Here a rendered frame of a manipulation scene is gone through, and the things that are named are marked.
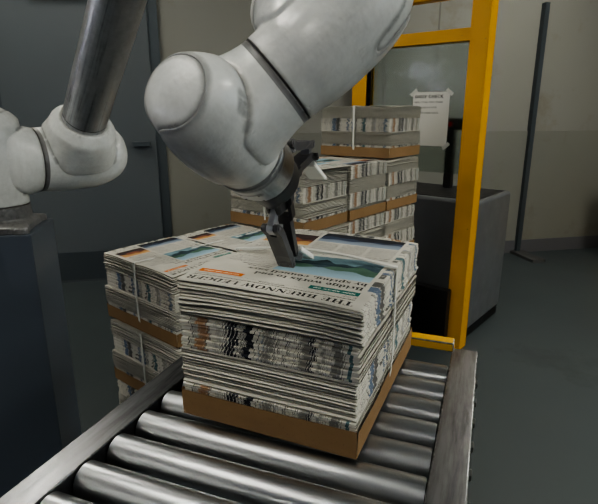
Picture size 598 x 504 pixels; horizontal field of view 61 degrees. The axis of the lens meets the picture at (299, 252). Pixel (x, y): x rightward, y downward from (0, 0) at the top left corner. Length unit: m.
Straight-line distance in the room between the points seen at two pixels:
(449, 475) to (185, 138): 0.55
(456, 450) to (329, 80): 0.54
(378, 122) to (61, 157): 1.40
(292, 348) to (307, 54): 0.39
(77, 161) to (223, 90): 0.88
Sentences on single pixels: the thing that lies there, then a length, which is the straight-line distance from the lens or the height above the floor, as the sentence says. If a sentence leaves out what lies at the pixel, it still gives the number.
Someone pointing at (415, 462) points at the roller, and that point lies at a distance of 0.79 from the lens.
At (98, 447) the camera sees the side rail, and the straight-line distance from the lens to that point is 0.83.
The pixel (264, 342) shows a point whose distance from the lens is 0.72.
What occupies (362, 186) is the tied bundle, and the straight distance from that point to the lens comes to 2.11.
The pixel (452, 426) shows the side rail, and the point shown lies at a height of 0.80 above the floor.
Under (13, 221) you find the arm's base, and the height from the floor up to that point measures 1.02.
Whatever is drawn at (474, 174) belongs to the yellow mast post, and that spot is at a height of 0.96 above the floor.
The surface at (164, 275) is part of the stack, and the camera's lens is 1.47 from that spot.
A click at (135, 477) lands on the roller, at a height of 0.80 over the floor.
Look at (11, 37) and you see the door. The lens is 4.12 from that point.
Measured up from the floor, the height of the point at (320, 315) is 1.01.
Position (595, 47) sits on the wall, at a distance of 5.31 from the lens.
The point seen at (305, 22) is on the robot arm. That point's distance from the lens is 0.51.
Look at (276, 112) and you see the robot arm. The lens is 0.51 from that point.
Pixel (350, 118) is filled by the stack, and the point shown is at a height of 1.23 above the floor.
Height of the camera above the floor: 1.27
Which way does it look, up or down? 16 degrees down
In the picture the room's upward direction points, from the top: straight up
